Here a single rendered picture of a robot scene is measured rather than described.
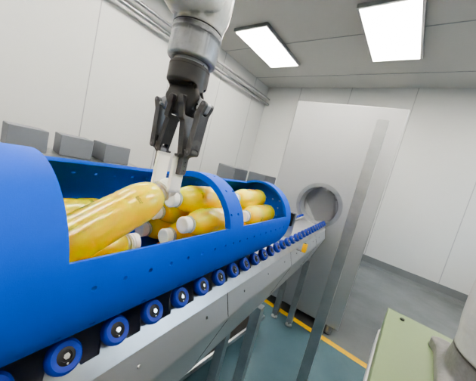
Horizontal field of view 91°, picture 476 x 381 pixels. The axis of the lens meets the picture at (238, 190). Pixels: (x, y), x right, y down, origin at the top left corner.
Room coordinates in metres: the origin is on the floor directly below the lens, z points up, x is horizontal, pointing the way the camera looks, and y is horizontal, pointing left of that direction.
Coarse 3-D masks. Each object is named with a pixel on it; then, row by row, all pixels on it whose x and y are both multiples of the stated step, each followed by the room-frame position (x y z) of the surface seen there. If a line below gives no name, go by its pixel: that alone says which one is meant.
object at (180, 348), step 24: (312, 240) 1.59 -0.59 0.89; (288, 264) 1.12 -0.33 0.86; (240, 288) 0.71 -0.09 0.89; (264, 288) 0.87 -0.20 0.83; (216, 312) 0.59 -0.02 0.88; (240, 312) 0.76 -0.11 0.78; (72, 336) 0.36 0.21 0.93; (96, 336) 0.37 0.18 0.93; (168, 336) 0.45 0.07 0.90; (192, 336) 0.51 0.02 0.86; (216, 336) 0.67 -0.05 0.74; (24, 360) 0.30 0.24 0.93; (144, 360) 0.39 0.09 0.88; (168, 360) 0.44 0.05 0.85; (192, 360) 0.59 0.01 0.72
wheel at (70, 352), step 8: (56, 344) 0.29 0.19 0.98; (64, 344) 0.29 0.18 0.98; (72, 344) 0.30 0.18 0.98; (80, 344) 0.31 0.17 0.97; (48, 352) 0.28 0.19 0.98; (56, 352) 0.28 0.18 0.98; (64, 352) 0.29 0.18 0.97; (72, 352) 0.29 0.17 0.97; (80, 352) 0.30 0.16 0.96; (48, 360) 0.27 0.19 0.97; (56, 360) 0.28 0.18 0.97; (64, 360) 0.29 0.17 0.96; (72, 360) 0.29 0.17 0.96; (48, 368) 0.27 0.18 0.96; (56, 368) 0.27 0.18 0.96; (64, 368) 0.28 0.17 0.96; (72, 368) 0.29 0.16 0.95; (56, 376) 0.27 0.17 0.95
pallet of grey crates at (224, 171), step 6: (222, 168) 4.26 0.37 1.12; (228, 168) 4.18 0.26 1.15; (234, 168) 4.09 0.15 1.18; (240, 168) 4.99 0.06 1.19; (216, 174) 4.86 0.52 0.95; (222, 174) 4.24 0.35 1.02; (228, 174) 4.15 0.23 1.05; (234, 174) 4.09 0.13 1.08; (240, 174) 4.23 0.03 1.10; (246, 174) 4.37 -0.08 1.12; (252, 174) 4.35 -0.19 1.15; (258, 174) 4.27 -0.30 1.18; (240, 180) 4.26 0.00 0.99; (258, 180) 4.25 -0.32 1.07; (264, 180) 4.18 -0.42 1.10; (270, 180) 4.34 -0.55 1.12
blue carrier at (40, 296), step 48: (0, 144) 0.28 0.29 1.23; (0, 192) 0.22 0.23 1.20; (48, 192) 0.26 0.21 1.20; (96, 192) 0.52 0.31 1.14; (0, 240) 0.20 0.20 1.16; (48, 240) 0.23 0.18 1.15; (144, 240) 0.63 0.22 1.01; (192, 240) 0.42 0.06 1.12; (240, 240) 0.59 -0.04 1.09; (0, 288) 0.20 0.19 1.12; (48, 288) 0.23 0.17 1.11; (96, 288) 0.27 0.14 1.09; (144, 288) 0.35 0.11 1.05; (0, 336) 0.20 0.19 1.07; (48, 336) 0.25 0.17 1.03
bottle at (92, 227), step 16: (128, 192) 0.37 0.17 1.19; (144, 192) 0.39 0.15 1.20; (160, 192) 0.41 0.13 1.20; (80, 208) 0.34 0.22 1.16; (96, 208) 0.33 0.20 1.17; (112, 208) 0.34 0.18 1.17; (128, 208) 0.36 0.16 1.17; (144, 208) 0.38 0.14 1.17; (160, 208) 0.41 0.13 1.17; (80, 224) 0.31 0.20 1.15; (96, 224) 0.32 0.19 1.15; (112, 224) 0.34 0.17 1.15; (128, 224) 0.36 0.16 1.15; (80, 240) 0.30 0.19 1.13; (96, 240) 0.32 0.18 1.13; (112, 240) 0.34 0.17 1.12; (80, 256) 0.30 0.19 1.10
